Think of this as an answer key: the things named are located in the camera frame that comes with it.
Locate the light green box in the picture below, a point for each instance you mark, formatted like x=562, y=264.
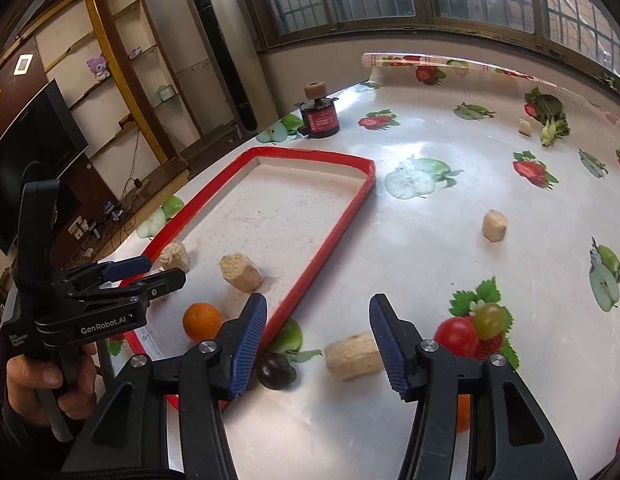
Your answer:
x=165, y=92

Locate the black and red cylinder device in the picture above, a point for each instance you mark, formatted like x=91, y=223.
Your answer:
x=320, y=119

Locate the person's left hand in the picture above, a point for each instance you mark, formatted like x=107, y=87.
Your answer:
x=30, y=375

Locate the round beige foam block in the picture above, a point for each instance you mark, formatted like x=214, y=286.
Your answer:
x=315, y=90

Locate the small beige foam block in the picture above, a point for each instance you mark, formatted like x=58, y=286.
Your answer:
x=525, y=127

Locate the black television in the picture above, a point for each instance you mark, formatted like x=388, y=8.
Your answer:
x=35, y=150

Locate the fruit-print tablecloth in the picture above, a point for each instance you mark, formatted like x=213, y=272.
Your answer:
x=430, y=260

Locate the dark plum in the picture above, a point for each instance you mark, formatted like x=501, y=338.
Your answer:
x=276, y=370

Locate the small purple figure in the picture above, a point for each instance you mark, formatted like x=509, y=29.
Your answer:
x=135, y=52

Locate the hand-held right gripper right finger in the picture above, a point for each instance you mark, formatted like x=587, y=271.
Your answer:
x=387, y=345

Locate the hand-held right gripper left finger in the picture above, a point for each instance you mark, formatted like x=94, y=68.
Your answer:
x=247, y=340

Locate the white wall switch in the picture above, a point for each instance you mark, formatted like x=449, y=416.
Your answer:
x=22, y=64

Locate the red tomato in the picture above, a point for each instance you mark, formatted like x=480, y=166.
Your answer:
x=455, y=337

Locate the tower air conditioner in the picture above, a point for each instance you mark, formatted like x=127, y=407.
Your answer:
x=220, y=55

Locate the green tomato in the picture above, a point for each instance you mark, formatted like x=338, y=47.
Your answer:
x=490, y=319

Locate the red rimmed tray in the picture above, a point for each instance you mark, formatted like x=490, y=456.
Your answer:
x=290, y=210

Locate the orange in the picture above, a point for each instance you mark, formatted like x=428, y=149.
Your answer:
x=462, y=412
x=202, y=321

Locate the green leafy vegetable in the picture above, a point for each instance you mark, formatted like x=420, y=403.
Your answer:
x=550, y=115

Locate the wooden shelf unit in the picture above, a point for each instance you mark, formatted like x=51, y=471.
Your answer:
x=122, y=50

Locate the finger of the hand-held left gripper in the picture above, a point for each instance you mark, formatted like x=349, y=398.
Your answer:
x=160, y=282
x=125, y=266

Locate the purple plush toy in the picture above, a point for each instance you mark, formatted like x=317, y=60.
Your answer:
x=97, y=66

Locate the beige foam cylinder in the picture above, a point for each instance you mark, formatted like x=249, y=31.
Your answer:
x=352, y=357

